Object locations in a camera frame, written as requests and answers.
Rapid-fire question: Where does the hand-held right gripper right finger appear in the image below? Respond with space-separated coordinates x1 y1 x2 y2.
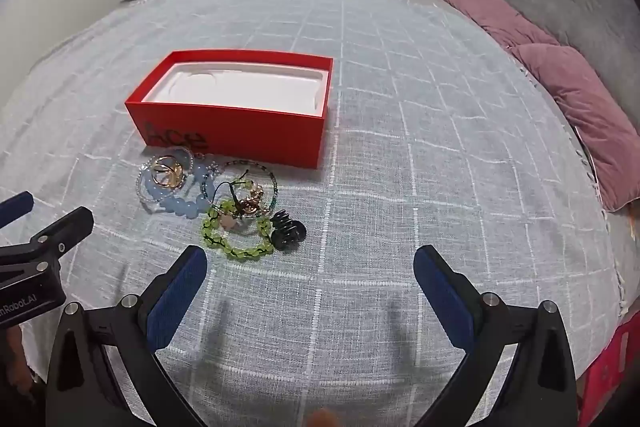
413 244 586 427

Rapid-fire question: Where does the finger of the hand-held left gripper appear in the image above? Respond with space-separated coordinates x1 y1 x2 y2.
0 207 95 269
0 191 35 230

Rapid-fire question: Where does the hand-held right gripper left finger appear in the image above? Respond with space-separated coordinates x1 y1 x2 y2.
46 245 208 427

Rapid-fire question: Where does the green bead bracelet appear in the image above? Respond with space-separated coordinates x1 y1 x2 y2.
201 179 275 260

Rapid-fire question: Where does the pale blue bead bracelet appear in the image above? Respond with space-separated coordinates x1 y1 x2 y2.
139 159 213 219

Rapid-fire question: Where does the gold earring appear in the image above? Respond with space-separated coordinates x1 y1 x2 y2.
232 182 266 219

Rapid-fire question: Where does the black hair claw clip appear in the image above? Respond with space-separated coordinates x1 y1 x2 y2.
270 209 307 253

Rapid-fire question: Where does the multicolour beaded necklace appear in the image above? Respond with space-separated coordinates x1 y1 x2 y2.
200 161 277 212

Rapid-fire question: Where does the red cardboard box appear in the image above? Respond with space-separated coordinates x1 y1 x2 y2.
125 50 335 170

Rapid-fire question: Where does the pink box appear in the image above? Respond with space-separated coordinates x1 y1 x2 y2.
582 317 640 427

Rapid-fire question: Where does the large pink pillow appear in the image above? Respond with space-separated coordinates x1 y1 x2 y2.
510 43 640 212

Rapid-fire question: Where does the small pink pillow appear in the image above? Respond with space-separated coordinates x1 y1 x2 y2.
439 0 561 48

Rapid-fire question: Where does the grey pillow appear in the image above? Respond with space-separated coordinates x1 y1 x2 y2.
475 0 640 108

